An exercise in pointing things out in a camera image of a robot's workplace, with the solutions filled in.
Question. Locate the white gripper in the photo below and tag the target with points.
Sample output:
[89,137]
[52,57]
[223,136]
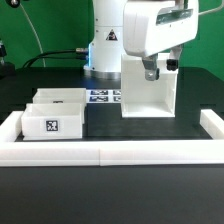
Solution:
[152,26]

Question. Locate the white drawer cabinet box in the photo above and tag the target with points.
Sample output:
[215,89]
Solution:
[143,98]

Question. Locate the white marker tag sheet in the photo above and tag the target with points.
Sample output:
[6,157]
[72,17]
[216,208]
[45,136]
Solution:
[103,96]

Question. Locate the white front drawer tray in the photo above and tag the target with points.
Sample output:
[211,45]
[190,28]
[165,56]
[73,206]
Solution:
[53,121]

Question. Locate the black camera stand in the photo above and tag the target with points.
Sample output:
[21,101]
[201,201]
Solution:
[7,69]

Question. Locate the white rear drawer tray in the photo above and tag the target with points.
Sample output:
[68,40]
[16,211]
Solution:
[60,95]

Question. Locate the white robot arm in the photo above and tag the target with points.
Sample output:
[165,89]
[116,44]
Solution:
[106,48]

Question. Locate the white foam border frame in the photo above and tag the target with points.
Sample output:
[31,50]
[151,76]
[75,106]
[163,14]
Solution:
[112,153]

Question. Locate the white drawer tray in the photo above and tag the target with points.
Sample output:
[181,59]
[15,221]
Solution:
[60,95]
[53,121]

